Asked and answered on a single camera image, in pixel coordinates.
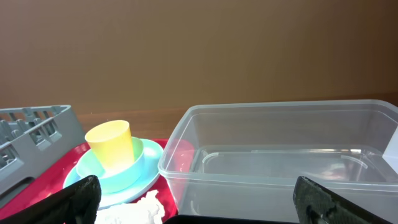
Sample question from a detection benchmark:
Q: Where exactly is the light blue bowl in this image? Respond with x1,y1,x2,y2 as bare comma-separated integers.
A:
75,137,145,194

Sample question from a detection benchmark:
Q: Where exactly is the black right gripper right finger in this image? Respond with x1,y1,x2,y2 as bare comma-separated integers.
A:
293,176,391,224

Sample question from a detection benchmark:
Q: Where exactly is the yellow plastic cup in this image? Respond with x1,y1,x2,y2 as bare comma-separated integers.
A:
85,120,136,174

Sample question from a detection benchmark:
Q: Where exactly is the white paper napkin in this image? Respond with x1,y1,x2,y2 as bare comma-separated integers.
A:
95,190,165,224

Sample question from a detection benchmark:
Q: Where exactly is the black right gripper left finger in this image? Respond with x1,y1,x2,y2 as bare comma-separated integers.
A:
1,175,101,224

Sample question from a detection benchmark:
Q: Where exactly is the grey dishwasher rack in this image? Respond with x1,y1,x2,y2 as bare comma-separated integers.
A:
1,105,85,207

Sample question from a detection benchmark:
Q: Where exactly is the clear plastic bin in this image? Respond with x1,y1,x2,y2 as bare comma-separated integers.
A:
158,100,397,223

